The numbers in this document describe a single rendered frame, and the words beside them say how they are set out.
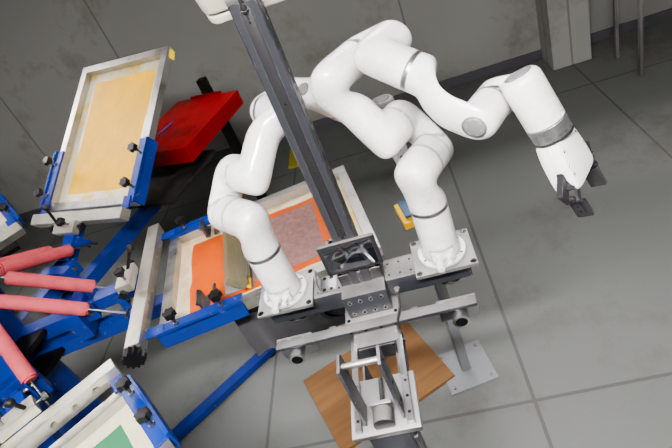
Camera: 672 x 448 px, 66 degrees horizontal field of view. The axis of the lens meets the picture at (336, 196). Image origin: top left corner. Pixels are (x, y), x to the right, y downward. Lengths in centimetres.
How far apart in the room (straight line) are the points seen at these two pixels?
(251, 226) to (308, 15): 340
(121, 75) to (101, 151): 41
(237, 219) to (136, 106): 149
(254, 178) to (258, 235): 14
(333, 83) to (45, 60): 427
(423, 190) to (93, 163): 186
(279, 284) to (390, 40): 68
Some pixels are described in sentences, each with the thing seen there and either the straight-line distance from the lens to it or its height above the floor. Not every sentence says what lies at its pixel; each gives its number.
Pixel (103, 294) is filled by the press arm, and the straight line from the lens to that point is 211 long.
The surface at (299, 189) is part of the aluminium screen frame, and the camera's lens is 215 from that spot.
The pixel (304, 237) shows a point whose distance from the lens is 192.
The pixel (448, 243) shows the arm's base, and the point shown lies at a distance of 132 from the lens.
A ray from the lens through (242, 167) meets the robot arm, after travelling 127.
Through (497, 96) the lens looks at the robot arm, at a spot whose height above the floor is 161.
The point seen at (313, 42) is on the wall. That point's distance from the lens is 457.
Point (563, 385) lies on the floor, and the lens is 247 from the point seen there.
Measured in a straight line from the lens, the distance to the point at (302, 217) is 203.
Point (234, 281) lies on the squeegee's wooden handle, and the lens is 180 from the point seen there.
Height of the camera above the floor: 207
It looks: 33 degrees down
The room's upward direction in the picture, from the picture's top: 23 degrees counter-clockwise
